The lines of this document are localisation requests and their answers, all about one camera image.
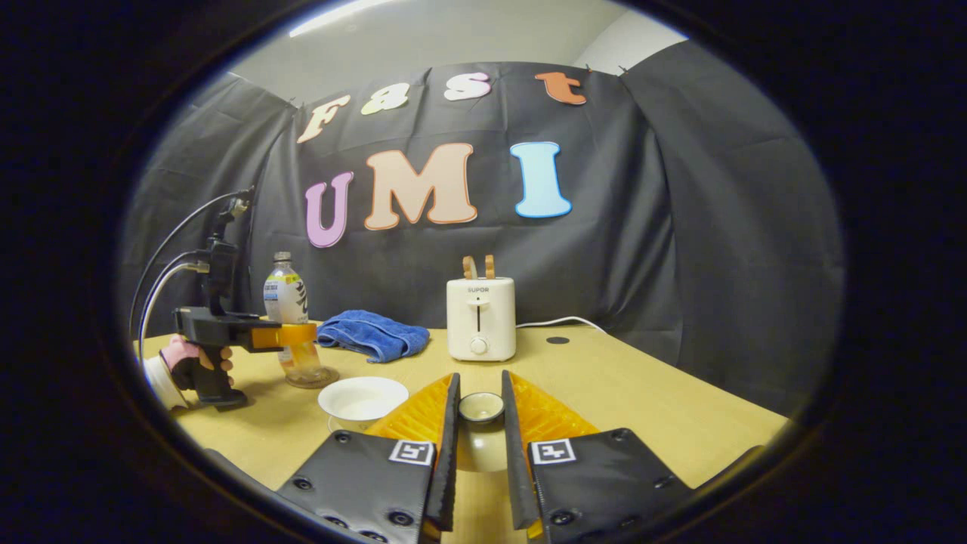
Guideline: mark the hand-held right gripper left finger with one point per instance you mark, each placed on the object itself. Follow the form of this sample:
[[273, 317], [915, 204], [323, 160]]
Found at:
[[449, 468]]

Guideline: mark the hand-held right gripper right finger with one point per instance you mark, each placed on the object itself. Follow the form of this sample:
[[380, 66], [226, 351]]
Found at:
[[516, 483]]

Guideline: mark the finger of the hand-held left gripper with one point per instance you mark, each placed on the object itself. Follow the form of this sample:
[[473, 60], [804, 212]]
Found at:
[[283, 335]]

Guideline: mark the clear plastic water bottle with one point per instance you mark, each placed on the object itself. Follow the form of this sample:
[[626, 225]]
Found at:
[[287, 298]]

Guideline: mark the cream teacup lid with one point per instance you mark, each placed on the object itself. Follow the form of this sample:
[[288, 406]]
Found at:
[[481, 446]]

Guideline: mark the round cork coaster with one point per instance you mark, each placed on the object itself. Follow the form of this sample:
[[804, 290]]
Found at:
[[329, 376]]

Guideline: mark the cream ceramic teacup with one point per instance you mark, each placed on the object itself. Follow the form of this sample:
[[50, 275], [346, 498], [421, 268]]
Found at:
[[363, 397]]

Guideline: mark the blue towel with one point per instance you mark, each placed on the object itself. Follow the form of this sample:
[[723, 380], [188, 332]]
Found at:
[[374, 334]]

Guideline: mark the white toaster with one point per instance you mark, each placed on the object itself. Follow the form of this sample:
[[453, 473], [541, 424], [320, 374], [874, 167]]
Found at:
[[481, 317]]

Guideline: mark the toast slice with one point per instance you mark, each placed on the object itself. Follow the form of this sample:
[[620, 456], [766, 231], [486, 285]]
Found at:
[[469, 267], [489, 266]]

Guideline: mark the black backdrop cloth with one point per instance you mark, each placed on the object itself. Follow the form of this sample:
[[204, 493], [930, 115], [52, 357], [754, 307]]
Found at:
[[680, 227]]

